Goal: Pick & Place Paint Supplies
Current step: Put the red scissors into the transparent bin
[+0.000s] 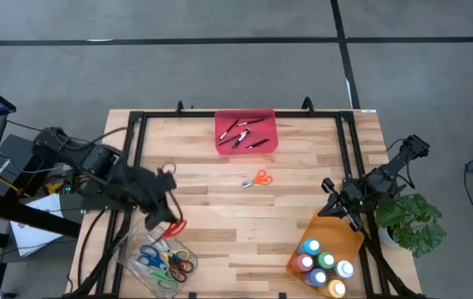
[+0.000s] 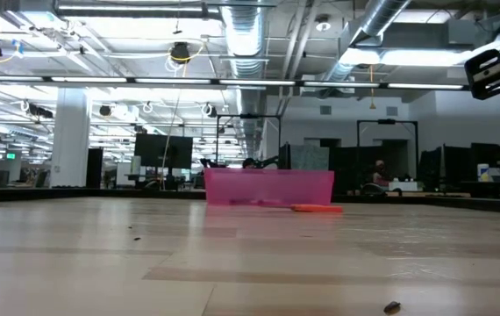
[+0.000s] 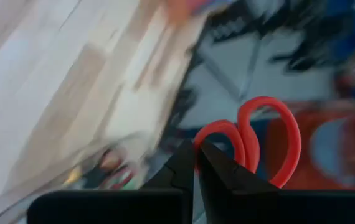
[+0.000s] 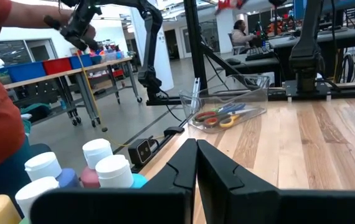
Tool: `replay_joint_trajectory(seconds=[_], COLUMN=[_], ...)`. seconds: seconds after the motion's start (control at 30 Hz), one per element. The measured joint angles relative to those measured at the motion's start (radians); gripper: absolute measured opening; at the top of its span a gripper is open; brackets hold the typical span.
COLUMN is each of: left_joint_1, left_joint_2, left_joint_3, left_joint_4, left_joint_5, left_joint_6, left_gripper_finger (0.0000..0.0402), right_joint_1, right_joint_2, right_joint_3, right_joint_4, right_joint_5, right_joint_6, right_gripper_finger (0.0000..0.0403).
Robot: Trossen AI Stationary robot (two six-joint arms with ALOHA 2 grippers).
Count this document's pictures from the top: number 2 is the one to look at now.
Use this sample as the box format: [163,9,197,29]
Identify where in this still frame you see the black desk monitors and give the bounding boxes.
[418,141,500,188]

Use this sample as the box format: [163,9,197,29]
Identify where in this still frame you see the dark office partition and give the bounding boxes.
[278,138,370,197]

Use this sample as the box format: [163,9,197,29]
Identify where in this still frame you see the red plastic bin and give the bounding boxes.
[204,168,335,206]

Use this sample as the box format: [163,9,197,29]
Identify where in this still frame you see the black monitor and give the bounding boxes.
[133,133,194,170]

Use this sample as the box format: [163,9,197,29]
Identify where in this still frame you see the long ceiling light strip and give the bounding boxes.
[0,75,500,91]

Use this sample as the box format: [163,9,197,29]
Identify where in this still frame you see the black cabinet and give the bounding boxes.
[85,147,104,189]

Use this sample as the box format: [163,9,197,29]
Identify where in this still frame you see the white pillar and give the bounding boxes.
[50,94,90,189]

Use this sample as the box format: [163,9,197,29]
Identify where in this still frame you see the silver spiral air duct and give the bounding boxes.
[319,0,411,84]

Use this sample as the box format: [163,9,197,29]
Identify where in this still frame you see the black frame stand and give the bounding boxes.
[356,118,420,197]

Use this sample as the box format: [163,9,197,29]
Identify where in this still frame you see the small orange handled scissors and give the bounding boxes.
[290,204,344,214]

